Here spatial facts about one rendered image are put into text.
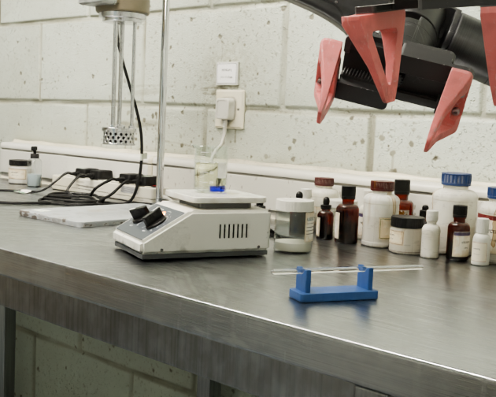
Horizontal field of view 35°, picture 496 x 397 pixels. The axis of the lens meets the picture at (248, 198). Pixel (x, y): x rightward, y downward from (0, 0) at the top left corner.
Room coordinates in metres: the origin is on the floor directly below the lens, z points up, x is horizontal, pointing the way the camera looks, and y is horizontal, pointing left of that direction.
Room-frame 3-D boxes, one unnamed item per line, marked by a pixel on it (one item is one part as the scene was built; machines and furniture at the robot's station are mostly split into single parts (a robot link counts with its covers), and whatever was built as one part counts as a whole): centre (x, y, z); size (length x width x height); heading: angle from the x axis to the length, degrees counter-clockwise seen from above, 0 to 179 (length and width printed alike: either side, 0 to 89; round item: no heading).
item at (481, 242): (1.17, -0.35, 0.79); 0.03 x 0.03 x 0.07
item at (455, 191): (1.28, -0.33, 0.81); 0.07 x 0.07 x 0.13
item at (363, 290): (0.89, -0.10, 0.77); 0.10 x 0.03 x 0.04; 113
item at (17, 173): (2.16, 0.63, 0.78); 0.06 x 0.06 x 0.06
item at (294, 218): (1.22, -0.07, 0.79); 0.06 x 0.06 x 0.08
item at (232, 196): (1.18, 0.05, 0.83); 0.12 x 0.12 x 0.01; 27
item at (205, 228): (1.17, 0.07, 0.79); 0.22 x 0.13 x 0.08; 117
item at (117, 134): (1.55, 0.26, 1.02); 0.07 x 0.07 x 0.25
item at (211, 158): (1.18, 0.06, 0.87); 0.06 x 0.05 x 0.08; 75
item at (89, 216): (1.54, 0.26, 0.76); 0.30 x 0.20 x 0.01; 138
